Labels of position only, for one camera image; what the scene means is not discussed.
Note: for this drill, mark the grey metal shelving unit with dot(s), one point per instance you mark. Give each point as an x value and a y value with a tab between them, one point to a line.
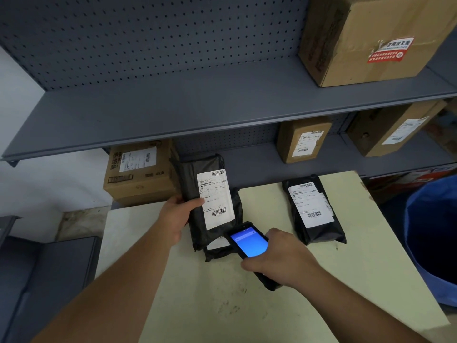
178	85

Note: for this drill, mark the grey metal shelf parts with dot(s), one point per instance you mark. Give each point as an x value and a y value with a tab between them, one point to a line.
39	282

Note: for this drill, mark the person's right hand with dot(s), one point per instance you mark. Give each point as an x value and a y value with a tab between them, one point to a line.
282	257

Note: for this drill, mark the small cardboard box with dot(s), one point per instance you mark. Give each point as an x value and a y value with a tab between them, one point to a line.
303	139

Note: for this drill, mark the black parcel bag, wide label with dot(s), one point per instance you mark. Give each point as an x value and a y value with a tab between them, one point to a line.
312	210

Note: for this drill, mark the black parcel bag, crumpled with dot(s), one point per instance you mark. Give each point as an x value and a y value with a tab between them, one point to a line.
228	246

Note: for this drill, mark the person's left hand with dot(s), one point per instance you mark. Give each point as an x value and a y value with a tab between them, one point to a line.
175	217

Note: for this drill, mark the person's left forearm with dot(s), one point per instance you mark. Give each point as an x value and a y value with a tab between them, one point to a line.
107	292

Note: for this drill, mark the red and white carton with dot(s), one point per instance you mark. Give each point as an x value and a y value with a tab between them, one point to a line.
403	182

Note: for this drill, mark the person's left thumb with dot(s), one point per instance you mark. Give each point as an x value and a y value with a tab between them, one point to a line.
194	203

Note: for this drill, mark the blue sack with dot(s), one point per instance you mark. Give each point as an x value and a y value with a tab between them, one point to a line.
433	235

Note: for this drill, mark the cardboard box, black print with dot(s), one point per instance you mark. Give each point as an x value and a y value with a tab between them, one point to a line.
139	175

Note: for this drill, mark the person's right thumb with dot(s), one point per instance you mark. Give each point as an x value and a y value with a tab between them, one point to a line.
254	262

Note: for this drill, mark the long cardboard box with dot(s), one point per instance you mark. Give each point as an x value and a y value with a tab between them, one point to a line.
392	128

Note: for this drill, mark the black handheld scanner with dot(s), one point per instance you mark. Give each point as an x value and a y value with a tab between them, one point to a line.
249	242

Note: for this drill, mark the person's right forearm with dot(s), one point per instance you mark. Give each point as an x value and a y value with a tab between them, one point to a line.
357	314

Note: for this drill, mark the large cardboard box, red sticker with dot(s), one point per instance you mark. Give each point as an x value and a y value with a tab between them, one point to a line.
371	35

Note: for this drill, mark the black parcel bag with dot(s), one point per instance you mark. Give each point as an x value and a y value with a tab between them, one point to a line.
228	246
200	196
312	210

